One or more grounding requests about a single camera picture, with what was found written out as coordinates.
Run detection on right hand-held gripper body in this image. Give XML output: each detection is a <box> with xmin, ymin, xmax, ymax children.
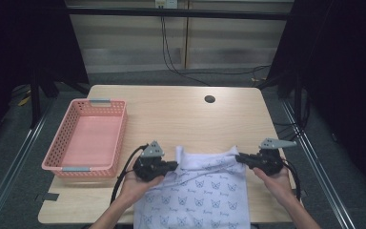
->
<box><xmin>250</xmin><ymin>136</ymin><xmax>298</xmax><ymax>177</ymax></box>

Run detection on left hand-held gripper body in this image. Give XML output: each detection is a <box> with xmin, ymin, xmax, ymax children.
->
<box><xmin>132</xmin><ymin>140</ymin><xmax>170</xmax><ymax>183</ymax></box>

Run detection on white cat print garment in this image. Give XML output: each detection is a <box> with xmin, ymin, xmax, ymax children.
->
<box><xmin>132</xmin><ymin>145</ymin><xmax>252</xmax><ymax>229</ymax></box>

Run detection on pink plastic basket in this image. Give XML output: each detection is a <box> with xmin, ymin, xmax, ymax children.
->
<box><xmin>41</xmin><ymin>97</ymin><xmax>129</xmax><ymax>178</ymax></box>

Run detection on person's left hand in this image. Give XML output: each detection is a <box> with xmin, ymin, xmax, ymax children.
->
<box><xmin>117</xmin><ymin>173</ymin><xmax>166</xmax><ymax>208</ymax></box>

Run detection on person's right hand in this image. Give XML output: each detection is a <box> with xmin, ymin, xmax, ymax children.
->
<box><xmin>252</xmin><ymin>166</ymin><xmax>293</xmax><ymax>205</ymax></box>

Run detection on black tape strip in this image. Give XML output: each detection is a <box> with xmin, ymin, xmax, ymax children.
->
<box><xmin>40</xmin><ymin>192</ymin><xmax>60</xmax><ymax>202</ymax></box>

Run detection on black curtain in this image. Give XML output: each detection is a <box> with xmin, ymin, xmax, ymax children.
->
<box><xmin>0</xmin><ymin>0</ymin><xmax>91</xmax><ymax>141</ymax></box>
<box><xmin>265</xmin><ymin>0</ymin><xmax>366</xmax><ymax>204</ymax></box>

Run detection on black stand leg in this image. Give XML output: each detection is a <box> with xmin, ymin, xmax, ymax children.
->
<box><xmin>30</xmin><ymin>71</ymin><xmax>43</xmax><ymax>129</ymax></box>

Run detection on yellow floor item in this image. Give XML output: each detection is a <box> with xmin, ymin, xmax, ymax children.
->
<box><xmin>17</xmin><ymin>94</ymin><xmax>31</xmax><ymax>107</ymax></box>

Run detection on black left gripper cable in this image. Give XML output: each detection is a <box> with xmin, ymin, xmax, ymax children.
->
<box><xmin>110</xmin><ymin>143</ymin><xmax>150</xmax><ymax>205</ymax></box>

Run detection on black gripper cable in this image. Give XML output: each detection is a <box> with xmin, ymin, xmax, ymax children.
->
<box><xmin>280</xmin><ymin>158</ymin><xmax>302</xmax><ymax>202</ymax></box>
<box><xmin>110</xmin><ymin>143</ymin><xmax>150</xmax><ymax>205</ymax></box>

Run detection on black floor cables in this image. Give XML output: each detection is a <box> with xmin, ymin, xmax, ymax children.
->
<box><xmin>272</xmin><ymin>119</ymin><xmax>303</xmax><ymax>149</ymax></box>

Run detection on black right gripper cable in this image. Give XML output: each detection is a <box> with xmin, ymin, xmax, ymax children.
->
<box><xmin>280</xmin><ymin>158</ymin><xmax>302</xmax><ymax>202</ymax></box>

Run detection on metal floor rail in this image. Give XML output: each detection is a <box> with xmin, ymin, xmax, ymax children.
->
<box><xmin>280</xmin><ymin>98</ymin><xmax>357</xmax><ymax>229</ymax></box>
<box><xmin>0</xmin><ymin>103</ymin><xmax>54</xmax><ymax>229</ymax></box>

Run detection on black wall cable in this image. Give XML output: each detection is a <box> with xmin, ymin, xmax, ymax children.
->
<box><xmin>162</xmin><ymin>15</ymin><xmax>272</xmax><ymax>76</ymax></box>
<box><xmin>160</xmin><ymin>15</ymin><xmax>212</xmax><ymax>87</ymax></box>

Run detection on black horizontal frame bar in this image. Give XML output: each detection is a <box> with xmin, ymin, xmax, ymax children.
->
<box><xmin>66</xmin><ymin>7</ymin><xmax>295</xmax><ymax>21</ymax></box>

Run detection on white wall socket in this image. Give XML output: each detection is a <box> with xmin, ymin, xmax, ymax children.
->
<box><xmin>154</xmin><ymin>0</ymin><xmax>179</xmax><ymax>10</ymax></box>

